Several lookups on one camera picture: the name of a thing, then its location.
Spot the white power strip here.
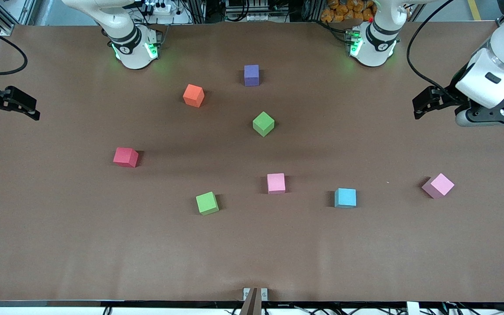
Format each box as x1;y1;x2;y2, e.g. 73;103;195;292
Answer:
146;2;178;16

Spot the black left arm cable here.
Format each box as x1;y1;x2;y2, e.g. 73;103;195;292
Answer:
406;0;456;103

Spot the red foam block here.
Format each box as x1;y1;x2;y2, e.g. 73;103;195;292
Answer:
113;147;139;168

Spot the dark green foam block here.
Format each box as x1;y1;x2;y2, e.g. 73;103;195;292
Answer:
252;111;275;137

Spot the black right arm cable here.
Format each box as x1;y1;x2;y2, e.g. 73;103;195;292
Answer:
0;21;28;77

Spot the orange foam block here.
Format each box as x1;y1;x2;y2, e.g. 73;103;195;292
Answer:
183;84;205;108

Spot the brown pole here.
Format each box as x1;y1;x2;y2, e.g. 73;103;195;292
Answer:
240;287;259;315

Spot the brown table cover sheet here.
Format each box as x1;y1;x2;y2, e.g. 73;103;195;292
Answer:
0;22;504;302

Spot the metal equipment rack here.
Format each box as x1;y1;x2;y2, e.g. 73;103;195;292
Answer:
226;0;290;22

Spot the purple foam block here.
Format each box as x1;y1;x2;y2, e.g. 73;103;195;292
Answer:
244;64;260;87

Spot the light green foam block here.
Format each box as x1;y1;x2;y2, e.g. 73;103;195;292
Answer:
196;191;220;216

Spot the small metal bracket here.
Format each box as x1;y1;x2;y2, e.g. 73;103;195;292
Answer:
243;287;269;301

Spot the pale lilac pink foam block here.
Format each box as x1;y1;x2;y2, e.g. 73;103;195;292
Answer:
421;173;455;200

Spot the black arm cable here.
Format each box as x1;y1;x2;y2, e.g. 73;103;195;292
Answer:
406;0;456;103
0;21;28;77

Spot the blue foam block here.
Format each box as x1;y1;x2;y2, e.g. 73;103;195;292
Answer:
334;188;357;209

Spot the bag of orange fruit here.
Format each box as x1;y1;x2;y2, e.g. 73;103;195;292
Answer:
321;0;375;23

